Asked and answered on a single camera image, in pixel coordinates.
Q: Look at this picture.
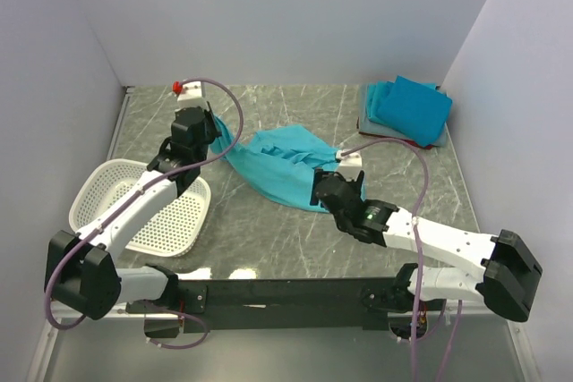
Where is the turquoise t shirt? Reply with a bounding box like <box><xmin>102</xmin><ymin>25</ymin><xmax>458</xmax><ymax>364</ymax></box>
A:
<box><xmin>365</xmin><ymin>81</ymin><xmax>394</xmax><ymax>126</ymax></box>
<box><xmin>210</xmin><ymin>117</ymin><xmax>338</xmax><ymax>213</ymax></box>

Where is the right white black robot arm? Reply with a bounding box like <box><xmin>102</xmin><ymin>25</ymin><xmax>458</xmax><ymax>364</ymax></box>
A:
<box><xmin>311</xmin><ymin>169</ymin><xmax>543</xmax><ymax>323</ymax></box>

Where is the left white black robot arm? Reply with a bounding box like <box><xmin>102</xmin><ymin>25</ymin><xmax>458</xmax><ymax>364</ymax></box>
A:
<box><xmin>44</xmin><ymin>102</ymin><xmax>220</xmax><ymax>320</ymax></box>

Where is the folded red t shirt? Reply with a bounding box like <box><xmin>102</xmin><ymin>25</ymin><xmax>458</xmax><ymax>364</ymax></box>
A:
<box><xmin>356</xmin><ymin>117</ymin><xmax>445</xmax><ymax>149</ymax></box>

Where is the white perforated plastic basket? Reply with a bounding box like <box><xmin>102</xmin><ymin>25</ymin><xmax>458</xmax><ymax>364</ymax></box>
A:
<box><xmin>68</xmin><ymin>158</ymin><xmax>211</xmax><ymax>260</ymax></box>

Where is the folded turquoise t shirt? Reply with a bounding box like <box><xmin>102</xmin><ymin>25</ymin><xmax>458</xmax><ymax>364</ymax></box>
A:
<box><xmin>365</xmin><ymin>81</ymin><xmax>394</xmax><ymax>126</ymax></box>

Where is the folded blue t shirt top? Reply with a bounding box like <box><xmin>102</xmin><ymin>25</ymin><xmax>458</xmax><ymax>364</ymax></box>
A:
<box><xmin>374</xmin><ymin>76</ymin><xmax>453</xmax><ymax>147</ymax></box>

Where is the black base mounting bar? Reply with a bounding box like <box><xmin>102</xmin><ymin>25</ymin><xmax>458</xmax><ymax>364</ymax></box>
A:
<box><xmin>126</xmin><ymin>277</ymin><xmax>416</xmax><ymax>338</ymax></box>

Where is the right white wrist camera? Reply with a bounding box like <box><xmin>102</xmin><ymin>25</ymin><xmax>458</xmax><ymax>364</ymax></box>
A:
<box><xmin>336</xmin><ymin>150</ymin><xmax>363</xmax><ymax>181</ymax></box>

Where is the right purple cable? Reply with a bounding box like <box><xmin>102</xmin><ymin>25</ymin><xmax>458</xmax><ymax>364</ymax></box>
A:
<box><xmin>339</xmin><ymin>138</ymin><xmax>462</xmax><ymax>382</ymax></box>

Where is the purple cable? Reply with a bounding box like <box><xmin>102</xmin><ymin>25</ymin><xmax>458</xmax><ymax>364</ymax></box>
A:
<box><xmin>339</xmin><ymin>138</ymin><xmax>462</xmax><ymax>382</ymax></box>
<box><xmin>44</xmin><ymin>77</ymin><xmax>245</xmax><ymax>350</ymax></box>

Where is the aluminium frame rail front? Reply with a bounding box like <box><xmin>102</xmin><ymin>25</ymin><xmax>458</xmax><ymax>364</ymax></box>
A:
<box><xmin>47</xmin><ymin>277</ymin><xmax>520</xmax><ymax>319</ymax></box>

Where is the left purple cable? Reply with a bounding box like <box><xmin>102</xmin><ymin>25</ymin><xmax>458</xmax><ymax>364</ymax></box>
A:
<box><xmin>44</xmin><ymin>77</ymin><xmax>245</xmax><ymax>350</ymax></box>

